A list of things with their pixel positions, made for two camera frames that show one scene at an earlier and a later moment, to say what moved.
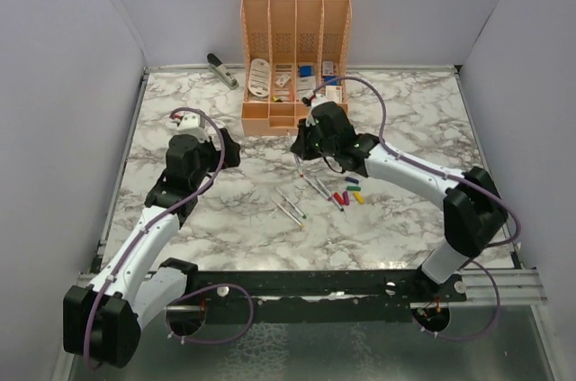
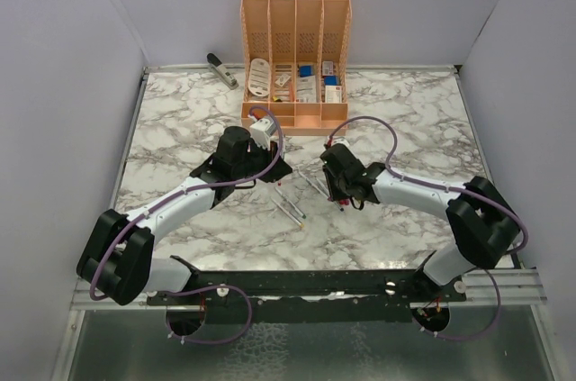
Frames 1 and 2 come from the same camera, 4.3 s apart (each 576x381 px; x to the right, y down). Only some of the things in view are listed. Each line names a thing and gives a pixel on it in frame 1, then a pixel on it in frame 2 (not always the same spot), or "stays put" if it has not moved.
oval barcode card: x=259 y=78 stays put
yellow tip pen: x=299 y=223 stays put
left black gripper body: x=210 y=159 to x=258 y=160
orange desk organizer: x=293 y=48 stays put
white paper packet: x=305 y=86 stays put
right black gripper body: x=311 y=146 to x=337 y=186
